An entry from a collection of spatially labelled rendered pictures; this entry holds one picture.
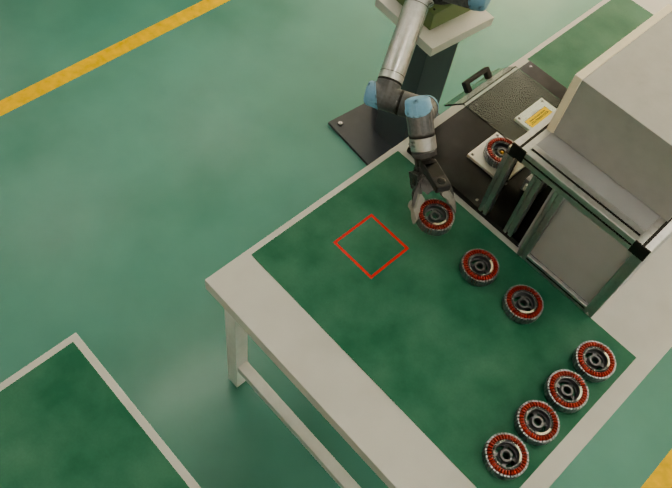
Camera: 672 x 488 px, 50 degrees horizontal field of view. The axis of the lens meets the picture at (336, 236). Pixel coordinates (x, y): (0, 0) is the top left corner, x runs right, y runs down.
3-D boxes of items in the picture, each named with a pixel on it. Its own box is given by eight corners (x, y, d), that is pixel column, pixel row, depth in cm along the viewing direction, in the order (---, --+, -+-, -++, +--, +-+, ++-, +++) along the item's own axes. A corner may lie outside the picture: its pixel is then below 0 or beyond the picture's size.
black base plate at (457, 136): (406, 151, 234) (407, 147, 232) (527, 64, 261) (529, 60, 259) (517, 247, 218) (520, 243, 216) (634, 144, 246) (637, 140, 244)
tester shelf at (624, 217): (508, 153, 195) (513, 142, 191) (644, 45, 224) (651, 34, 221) (642, 262, 181) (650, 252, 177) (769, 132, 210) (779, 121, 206)
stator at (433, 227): (409, 208, 215) (411, 202, 212) (443, 200, 218) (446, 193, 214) (423, 240, 210) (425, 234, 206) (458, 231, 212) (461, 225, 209)
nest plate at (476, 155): (466, 156, 232) (467, 153, 231) (495, 133, 239) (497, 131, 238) (501, 185, 227) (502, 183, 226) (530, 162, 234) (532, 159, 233)
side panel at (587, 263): (516, 253, 217) (554, 191, 190) (522, 248, 218) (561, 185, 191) (590, 318, 208) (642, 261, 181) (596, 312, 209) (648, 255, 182)
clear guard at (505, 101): (443, 105, 211) (448, 91, 206) (495, 69, 221) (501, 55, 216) (529, 176, 200) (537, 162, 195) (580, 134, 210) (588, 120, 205)
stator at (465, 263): (458, 284, 209) (461, 278, 206) (458, 251, 215) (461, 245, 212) (496, 289, 209) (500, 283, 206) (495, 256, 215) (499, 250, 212)
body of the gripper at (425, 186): (433, 184, 217) (428, 145, 213) (446, 190, 209) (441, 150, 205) (410, 190, 215) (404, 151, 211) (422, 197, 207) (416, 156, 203)
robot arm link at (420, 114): (433, 92, 205) (428, 98, 197) (437, 130, 209) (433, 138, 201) (406, 96, 207) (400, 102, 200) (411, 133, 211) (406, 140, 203)
